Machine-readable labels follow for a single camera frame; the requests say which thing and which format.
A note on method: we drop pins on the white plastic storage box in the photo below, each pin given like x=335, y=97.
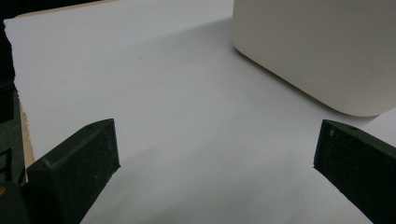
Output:
x=327, y=46

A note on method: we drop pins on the black stand base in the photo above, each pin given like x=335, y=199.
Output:
x=6, y=102

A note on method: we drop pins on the white paper sheet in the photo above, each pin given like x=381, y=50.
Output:
x=174, y=109

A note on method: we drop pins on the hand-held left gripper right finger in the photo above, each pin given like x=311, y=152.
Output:
x=358, y=168

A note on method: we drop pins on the black floor socket frame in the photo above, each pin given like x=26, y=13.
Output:
x=10, y=165

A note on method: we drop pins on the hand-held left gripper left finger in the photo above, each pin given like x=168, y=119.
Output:
x=74, y=168

